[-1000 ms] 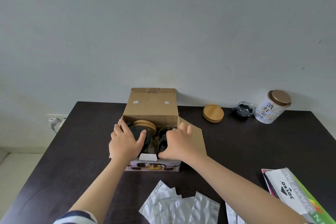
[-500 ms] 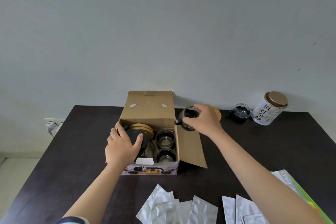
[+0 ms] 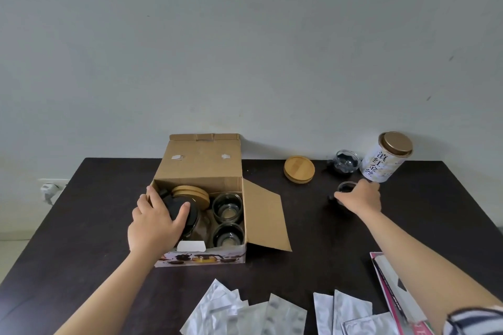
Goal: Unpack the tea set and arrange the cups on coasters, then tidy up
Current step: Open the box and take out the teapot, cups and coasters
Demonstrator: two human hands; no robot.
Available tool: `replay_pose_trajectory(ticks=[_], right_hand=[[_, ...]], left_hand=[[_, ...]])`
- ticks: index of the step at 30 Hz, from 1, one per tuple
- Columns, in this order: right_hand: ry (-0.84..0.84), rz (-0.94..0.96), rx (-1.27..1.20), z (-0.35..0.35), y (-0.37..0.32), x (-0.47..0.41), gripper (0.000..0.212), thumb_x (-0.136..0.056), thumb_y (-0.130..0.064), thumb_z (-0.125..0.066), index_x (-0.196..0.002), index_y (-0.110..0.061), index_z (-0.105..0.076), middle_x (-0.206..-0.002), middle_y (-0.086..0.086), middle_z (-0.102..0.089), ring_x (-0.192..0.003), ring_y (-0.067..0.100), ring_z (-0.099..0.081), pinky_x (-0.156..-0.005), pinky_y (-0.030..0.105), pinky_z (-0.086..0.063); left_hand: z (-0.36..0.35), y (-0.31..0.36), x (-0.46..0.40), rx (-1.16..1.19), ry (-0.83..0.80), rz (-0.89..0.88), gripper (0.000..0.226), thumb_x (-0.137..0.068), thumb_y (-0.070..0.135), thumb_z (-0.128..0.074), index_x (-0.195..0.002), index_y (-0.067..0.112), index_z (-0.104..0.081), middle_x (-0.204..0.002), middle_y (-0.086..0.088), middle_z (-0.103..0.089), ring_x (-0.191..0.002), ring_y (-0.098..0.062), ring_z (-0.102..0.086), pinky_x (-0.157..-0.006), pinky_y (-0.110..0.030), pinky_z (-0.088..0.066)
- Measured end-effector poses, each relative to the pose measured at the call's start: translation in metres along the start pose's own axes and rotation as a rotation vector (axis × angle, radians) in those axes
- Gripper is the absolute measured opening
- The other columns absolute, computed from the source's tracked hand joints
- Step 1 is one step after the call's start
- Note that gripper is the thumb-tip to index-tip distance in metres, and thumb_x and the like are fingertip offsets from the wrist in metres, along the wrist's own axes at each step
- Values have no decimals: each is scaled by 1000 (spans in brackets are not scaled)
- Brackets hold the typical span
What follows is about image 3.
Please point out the person's right hand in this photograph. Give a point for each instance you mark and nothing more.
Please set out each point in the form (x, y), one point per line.
(363, 197)

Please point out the person's left hand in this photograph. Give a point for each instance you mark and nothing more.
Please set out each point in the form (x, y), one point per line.
(153, 228)

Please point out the white tea tin gold lid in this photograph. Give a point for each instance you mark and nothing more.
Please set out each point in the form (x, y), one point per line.
(381, 166)

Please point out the glass teapot with black lid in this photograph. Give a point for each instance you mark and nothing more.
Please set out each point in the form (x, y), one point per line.
(195, 217)

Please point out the red cardboard tea set box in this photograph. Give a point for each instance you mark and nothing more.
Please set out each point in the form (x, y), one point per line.
(200, 166)

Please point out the person's left forearm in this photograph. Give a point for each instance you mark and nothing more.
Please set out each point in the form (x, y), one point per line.
(106, 299)

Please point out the person's right forearm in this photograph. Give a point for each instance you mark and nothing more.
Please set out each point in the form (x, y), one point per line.
(424, 268)

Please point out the white black small box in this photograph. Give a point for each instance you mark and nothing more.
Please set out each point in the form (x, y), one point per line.
(393, 274)

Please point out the pile of silver foil packets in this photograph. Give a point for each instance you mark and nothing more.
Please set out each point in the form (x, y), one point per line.
(212, 307)

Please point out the pink green paper package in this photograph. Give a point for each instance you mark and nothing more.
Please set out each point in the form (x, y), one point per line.
(418, 327)

